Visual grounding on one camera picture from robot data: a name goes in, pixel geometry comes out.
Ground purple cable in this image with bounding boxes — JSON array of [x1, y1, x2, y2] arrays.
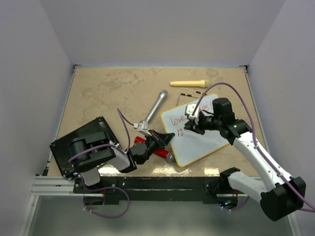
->
[[191, 83, 315, 212], [68, 108, 136, 219]]

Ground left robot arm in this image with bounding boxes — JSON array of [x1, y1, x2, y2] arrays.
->
[[68, 130, 175, 193]]

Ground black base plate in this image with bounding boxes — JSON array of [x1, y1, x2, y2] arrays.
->
[[73, 177, 242, 208]]

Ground silver toy microphone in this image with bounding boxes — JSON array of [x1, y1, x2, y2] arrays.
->
[[145, 90, 168, 122]]

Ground red toy microphone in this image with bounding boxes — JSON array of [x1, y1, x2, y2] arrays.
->
[[134, 136, 176, 163]]

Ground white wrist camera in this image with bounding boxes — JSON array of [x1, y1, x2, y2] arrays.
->
[[133, 120, 150, 135], [185, 104, 199, 124]]

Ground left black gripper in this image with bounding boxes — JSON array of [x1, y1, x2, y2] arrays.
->
[[140, 129, 174, 164]]

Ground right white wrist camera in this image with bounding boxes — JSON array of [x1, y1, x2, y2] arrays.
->
[[185, 104, 199, 124]]

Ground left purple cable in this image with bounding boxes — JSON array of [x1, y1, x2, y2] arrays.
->
[[68, 108, 136, 219]]

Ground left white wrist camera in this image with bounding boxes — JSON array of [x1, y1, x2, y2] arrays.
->
[[133, 120, 150, 135]]

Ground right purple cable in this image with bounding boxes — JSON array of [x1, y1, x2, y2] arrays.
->
[[191, 83, 315, 212]]

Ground yellow framed whiteboard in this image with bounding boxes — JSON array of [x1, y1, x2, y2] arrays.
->
[[160, 103, 229, 167]]

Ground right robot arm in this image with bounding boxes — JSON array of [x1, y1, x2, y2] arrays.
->
[[184, 98, 306, 221]]

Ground cream toy microphone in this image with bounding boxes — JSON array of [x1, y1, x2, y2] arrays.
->
[[170, 80, 210, 88]]

